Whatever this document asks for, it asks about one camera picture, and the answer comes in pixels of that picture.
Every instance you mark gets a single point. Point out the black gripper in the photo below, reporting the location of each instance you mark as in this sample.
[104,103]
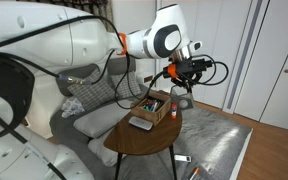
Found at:
[185,70]

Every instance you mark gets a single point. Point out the small white ball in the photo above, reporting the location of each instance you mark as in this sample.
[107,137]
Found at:
[184,104]

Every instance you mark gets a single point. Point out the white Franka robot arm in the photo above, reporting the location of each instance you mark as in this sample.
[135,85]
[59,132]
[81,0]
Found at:
[50,40]

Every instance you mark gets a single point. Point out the wooden box with items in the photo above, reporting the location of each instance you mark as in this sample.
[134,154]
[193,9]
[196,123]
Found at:
[152,116]

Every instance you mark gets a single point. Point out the red capped glue stick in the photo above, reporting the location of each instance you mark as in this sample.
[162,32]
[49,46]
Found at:
[174,111]

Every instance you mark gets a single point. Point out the white marker pen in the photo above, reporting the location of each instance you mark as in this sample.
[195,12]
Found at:
[154,106]

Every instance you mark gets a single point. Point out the green marker pen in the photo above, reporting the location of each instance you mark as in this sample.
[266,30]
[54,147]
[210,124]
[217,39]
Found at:
[147,107]

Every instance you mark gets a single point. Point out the white bifold closet doors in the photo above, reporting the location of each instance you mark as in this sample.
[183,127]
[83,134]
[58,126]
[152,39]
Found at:
[214,40]

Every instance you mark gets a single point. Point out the grey striped check cushion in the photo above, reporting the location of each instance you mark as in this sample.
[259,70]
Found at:
[130,85]

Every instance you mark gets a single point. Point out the grey remote control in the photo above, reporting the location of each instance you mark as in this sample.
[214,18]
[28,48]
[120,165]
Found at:
[140,123]

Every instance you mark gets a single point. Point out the grey floor rug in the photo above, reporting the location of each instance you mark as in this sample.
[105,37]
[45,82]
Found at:
[210,140]

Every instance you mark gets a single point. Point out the small white flat device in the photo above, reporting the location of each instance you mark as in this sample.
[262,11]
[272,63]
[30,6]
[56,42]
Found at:
[182,158]

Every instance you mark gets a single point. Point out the dark wooden side table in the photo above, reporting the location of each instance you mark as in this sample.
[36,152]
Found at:
[134,140]

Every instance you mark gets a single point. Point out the orange capped white marker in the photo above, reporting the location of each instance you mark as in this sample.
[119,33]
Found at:
[194,173]

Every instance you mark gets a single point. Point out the white closet doors round knobs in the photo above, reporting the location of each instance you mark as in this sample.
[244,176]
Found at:
[274,66]

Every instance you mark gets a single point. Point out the grey plaid cushion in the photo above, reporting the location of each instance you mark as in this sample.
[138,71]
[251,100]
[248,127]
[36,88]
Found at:
[92,91]

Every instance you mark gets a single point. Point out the long light grey pillow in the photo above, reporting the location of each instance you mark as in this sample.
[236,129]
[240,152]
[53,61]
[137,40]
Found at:
[99,121]
[102,151]

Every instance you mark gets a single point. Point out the grey upholstered headboard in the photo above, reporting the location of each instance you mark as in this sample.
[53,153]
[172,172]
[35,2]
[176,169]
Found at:
[80,71]

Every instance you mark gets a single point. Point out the crumpled blue patterned cloth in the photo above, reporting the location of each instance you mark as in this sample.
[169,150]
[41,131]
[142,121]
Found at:
[71,107]

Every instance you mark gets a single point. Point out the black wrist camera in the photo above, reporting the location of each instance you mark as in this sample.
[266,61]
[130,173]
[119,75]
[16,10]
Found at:
[202,65]

